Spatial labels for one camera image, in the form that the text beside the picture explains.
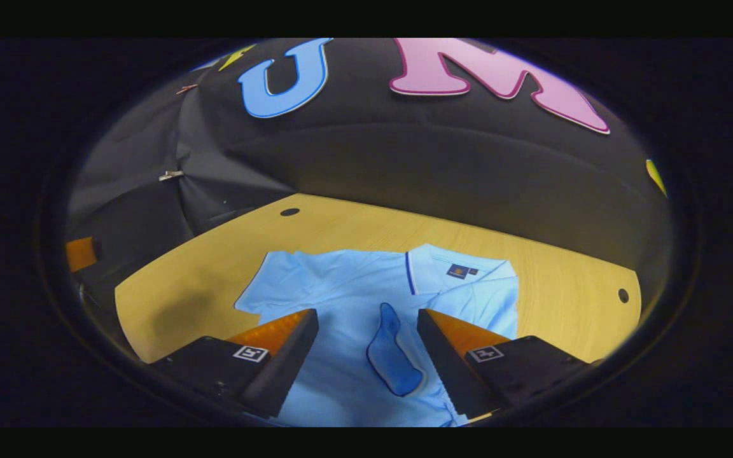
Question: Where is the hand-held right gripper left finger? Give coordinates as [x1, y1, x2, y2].
[149, 309, 320, 420]

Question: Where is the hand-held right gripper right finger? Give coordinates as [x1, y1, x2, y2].
[416, 309, 603, 420]

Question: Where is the light blue T-shirt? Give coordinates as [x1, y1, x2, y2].
[234, 243, 520, 428]

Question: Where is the black backdrop cloth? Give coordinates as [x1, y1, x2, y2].
[64, 38, 673, 306]

